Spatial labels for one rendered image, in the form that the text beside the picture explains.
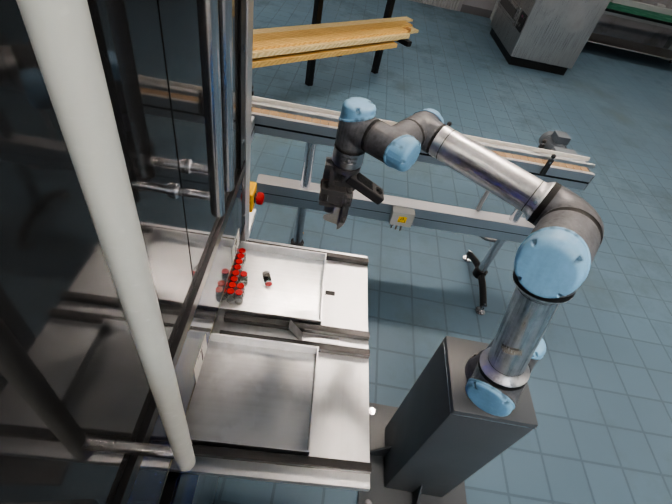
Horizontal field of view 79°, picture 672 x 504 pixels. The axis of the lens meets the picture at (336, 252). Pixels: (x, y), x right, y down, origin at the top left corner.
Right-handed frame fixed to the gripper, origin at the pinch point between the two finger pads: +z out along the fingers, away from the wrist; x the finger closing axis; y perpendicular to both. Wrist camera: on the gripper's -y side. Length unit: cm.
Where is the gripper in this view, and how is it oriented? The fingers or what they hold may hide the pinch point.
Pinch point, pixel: (340, 225)
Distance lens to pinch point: 112.7
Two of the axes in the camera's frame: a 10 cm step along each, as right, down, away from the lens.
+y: -9.9, -1.5, -0.9
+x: -0.4, 7.1, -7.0
